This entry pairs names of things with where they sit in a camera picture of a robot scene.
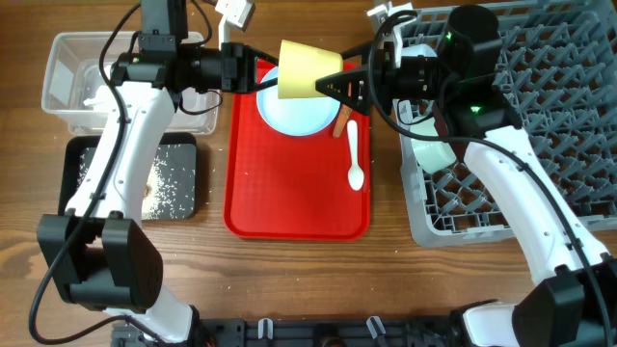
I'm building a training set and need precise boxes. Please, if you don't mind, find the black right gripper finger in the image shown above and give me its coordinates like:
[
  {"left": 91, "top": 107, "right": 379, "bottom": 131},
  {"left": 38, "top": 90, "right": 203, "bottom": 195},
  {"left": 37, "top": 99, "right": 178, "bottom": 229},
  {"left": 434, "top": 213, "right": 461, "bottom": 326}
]
[
  {"left": 315, "top": 66, "right": 372, "bottom": 116},
  {"left": 340, "top": 41, "right": 372, "bottom": 61}
]

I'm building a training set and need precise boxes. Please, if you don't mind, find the light blue bowl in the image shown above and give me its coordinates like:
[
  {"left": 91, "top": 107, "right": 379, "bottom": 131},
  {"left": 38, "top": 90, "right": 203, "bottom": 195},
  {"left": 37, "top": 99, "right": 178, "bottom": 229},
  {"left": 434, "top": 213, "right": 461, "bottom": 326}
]
[{"left": 401, "top": 43, "right": 437, "bottom": 58}]

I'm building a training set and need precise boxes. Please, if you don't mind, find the yellow cup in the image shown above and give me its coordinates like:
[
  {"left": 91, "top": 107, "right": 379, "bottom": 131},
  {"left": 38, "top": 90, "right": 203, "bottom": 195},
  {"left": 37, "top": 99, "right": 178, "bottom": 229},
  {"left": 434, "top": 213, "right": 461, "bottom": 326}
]
[{"left": 278, "top": 40, "right": 343, "bottom": 99}]

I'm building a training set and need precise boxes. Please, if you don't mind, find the green bowl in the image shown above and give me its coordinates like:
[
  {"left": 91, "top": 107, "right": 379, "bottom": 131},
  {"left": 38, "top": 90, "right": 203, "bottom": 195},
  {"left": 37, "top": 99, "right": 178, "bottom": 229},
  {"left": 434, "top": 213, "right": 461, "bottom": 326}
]
[{"left": 410, "top": 118, "right": 457, "bottom": 174}]

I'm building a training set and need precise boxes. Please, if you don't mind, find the white rice pile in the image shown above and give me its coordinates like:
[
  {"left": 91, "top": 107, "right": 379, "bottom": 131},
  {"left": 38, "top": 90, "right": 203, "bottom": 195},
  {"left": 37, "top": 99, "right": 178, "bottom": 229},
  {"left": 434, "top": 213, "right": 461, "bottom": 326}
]
[{"left": 76, "top": 144, "right": 197, "bottom": 221}]

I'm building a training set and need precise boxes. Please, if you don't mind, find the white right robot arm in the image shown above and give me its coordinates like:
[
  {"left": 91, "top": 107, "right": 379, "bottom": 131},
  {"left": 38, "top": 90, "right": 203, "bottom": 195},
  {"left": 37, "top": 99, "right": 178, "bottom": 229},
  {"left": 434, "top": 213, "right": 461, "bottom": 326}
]
[{"left": 315, "top": 5, "right": 616, "bottom": 346}]

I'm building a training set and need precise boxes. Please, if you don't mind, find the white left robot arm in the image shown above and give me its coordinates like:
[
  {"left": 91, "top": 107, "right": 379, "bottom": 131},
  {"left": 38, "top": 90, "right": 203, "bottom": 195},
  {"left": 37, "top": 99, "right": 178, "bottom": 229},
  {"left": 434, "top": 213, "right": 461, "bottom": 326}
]
[{"left": 37, "top": 1, "right": 264, "bottom": 346}]

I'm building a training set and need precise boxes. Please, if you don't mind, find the black food waste tray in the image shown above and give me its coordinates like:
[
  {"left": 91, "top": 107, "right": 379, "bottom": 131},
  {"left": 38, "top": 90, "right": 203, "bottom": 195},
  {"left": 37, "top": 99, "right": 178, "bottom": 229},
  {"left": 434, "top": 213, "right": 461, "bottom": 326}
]
[{"left": 58, "top": 133, "right": 198, "bottom": 221}]

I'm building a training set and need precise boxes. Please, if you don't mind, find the grey dishwasher rack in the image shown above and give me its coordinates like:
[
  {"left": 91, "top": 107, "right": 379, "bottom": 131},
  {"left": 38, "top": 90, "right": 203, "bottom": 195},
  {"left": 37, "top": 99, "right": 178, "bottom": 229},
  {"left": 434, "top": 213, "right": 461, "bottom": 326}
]
[{"left": 400, "top": 1, "right": 616, "bottom": 247}]

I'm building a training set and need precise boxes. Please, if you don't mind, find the clear plastic waste bin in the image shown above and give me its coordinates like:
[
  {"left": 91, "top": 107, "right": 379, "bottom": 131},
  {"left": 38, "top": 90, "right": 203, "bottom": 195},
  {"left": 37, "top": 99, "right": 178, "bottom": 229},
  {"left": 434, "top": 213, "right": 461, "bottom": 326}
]
[{"left": 41, "top": 32, "right": 220, "bottom": 136}]

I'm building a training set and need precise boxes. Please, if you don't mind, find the orange carrot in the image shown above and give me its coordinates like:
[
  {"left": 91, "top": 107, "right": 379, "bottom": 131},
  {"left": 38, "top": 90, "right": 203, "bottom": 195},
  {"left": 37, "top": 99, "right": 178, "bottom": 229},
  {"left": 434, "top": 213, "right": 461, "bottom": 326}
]
[{"left": 333, "top": 104, "right": 352, "bottom": 138}]

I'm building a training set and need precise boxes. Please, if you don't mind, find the large light blue plate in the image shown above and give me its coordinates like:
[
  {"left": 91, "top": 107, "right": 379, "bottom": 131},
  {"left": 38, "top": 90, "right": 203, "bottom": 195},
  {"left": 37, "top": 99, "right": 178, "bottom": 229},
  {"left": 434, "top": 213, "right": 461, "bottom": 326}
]
[{"left": 256, "top": 85, "right": 340, "bottom": 137}]

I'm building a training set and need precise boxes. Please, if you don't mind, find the white plastic spoon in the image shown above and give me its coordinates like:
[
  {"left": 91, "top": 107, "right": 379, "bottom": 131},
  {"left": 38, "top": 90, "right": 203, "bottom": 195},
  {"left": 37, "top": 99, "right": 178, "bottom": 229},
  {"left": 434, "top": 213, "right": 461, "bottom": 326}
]
[{"left": 346, "top": 120, "right": 364, "bottom": 191}]

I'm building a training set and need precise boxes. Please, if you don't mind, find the red serving tray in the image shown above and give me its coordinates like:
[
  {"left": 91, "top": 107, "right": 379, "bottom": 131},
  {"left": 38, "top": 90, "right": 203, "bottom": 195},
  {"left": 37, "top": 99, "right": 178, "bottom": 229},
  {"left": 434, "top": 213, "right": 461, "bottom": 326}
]
[{"left": 223, "top": 94, "right": 371, "bottom": 241}]

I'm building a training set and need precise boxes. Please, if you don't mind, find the white crumpled paper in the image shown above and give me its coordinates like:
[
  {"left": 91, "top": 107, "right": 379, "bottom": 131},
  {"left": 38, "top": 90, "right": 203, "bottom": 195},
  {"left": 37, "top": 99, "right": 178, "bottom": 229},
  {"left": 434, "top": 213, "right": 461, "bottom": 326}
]
[{"left": 83, "top": 86, "right": 112, "bottom": 109}]

